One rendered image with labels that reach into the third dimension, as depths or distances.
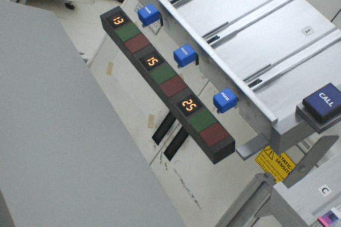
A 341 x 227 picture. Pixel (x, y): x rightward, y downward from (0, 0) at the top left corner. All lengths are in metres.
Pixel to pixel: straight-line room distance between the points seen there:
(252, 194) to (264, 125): 0.11
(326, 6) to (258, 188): 2.23
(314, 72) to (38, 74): 0.42
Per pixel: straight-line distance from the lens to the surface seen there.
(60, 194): 0.73
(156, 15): 1.04
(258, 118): 0.92
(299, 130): 0.92
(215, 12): 1.04
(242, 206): 0.95
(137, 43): 1.02
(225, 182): 1.34
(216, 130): 0.91
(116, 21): 1.06
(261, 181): 0.93
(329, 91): 0.89
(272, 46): 0.99
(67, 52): 1.01
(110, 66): 1.59
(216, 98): 0.91
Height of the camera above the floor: 1.05
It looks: 26 degrees down
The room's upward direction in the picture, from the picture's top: 34 degrees clockwise
